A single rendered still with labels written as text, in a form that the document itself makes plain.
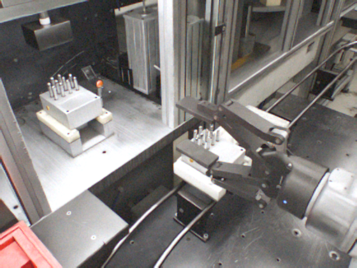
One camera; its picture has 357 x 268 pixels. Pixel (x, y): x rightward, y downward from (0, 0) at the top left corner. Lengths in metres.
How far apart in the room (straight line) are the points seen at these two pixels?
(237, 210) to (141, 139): 0.36
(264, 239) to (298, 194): 0.53
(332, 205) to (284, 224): 0.58
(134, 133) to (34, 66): 0.38
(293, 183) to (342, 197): 0.06
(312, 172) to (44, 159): 0.62
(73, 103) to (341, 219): 0.61
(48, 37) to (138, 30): 0.27
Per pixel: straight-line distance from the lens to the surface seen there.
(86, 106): 0.77
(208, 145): 0.75
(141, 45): 0.92
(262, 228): 0.94
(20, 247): 0.62
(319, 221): 0.40
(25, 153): 0.59
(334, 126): 1.40
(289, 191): 0.40
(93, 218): 0.66
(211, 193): 0.75
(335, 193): 0.39
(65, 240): 0.65
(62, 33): 0.76
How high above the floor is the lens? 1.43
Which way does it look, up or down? 38 degrees down
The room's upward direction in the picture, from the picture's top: straight up
